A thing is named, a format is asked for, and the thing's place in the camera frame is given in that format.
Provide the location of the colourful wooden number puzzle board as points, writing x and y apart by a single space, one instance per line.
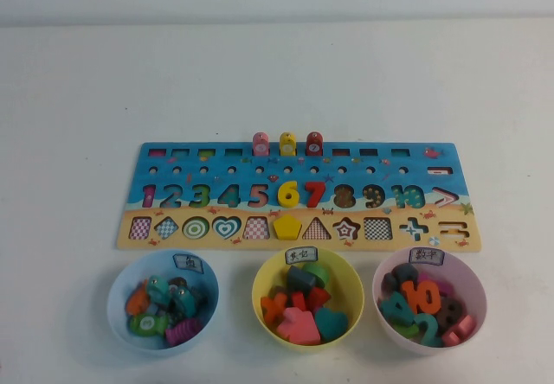
242 172

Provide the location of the red wooden fish piece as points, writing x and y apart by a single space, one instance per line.
314 145

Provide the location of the yellow wooden fish piece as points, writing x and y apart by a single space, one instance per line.
287 145

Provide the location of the pink wooden fish piece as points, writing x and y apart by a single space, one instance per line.
260 145

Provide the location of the yellow wooden pentagon piece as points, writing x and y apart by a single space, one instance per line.
287 227

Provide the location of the paper label on yellow bowl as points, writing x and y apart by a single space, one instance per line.
300 255

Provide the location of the green wooden round piece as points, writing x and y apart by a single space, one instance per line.
318 271

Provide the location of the paper label on blue bowl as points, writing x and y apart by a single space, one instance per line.
189 263

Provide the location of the red wooden shape piece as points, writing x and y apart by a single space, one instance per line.
319 299

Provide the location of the orange wooden cross piece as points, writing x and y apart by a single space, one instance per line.
273 308

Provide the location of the yellow plastic bowl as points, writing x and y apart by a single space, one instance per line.
350 289

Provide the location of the dark brown wooden fish piece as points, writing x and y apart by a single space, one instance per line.
177 282

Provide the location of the dark teal wooden fish piece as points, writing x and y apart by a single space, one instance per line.
184 302

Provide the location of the grey wooden number piece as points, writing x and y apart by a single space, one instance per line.
400 276

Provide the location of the teal wooden heart piece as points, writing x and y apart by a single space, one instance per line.
331 325

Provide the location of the paper label on pink bowl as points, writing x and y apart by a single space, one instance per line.
427 257

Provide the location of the purple wooden fish piece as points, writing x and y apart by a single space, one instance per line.
184 333

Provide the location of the orange wooden fish piece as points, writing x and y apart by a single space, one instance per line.
137 302

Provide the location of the magenta wooden number piece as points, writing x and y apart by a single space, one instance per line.
437 284

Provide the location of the green wooden fish piece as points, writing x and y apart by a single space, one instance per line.
147 324

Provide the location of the light blue plastic bowl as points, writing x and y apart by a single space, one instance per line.
125 332

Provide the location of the pink plastic bowl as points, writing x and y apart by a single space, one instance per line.
474 289

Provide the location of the yellow wooden number six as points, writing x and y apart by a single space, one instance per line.
287 198

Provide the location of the red wooden number seven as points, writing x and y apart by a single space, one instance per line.
317 191

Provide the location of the dark teal wooden block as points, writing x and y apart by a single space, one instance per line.
300 279

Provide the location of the teal wooden number four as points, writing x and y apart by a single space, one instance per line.
396 310

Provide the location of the orange wooden number ten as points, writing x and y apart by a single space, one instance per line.
410 297

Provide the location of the teal wooden number two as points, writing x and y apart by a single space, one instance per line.
426 332

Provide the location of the brown wooden number eight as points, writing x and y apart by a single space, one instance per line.
449 314

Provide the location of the pink wooden equals sign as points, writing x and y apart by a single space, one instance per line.
459 331

